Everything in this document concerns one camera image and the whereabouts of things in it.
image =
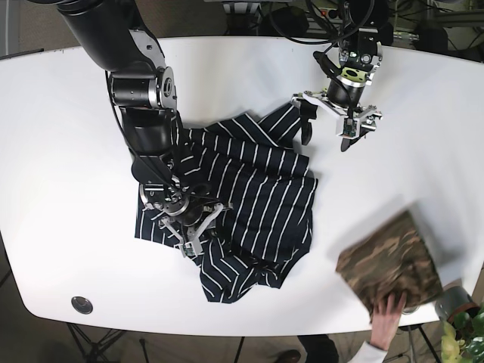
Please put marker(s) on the grey plant pot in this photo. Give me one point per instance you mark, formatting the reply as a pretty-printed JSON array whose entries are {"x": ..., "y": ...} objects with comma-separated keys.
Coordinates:
[{"x": 455, "y": 300}]

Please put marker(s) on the left metal table grommet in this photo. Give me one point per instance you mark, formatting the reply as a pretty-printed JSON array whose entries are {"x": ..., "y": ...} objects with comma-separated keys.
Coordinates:
[{"x": 82, "y": 305}]

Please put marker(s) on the camouflage T-shirt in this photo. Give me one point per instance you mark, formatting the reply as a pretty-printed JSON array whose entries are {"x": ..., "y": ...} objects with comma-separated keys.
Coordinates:
[{"x": 392, "y": 260}]

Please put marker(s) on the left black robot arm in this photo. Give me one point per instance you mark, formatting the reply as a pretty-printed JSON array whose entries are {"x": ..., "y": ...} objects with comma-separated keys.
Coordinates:
[{"x": 353, "y": 55}]

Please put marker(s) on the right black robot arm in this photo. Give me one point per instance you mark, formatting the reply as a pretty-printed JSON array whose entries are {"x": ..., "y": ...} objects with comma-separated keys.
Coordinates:
[{"x": 142, "y": 93}]

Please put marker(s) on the black white striped T-shirt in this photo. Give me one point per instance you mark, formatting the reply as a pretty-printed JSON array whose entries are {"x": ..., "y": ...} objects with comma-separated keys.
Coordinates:
[{"x": 252, "y": 168}]

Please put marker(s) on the green plant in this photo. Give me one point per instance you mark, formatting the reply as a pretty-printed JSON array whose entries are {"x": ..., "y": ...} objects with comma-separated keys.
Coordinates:
[{"x": 462, "y": 340}]

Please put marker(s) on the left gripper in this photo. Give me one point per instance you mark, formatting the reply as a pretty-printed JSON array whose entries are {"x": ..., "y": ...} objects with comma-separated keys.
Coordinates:
[{"x": 342, "y": 100}]

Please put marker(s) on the person's bare hand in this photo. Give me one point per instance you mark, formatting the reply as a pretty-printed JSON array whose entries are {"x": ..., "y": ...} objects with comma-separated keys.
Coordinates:
[{"x": 385, "y": 320}]

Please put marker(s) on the white sleeved forearm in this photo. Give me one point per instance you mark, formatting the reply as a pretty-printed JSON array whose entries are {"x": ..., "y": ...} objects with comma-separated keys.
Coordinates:
[{"x": 368, "y": 354}]

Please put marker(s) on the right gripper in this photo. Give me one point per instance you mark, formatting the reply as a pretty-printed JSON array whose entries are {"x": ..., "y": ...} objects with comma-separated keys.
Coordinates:
[{"x": 187, "y": 212}]

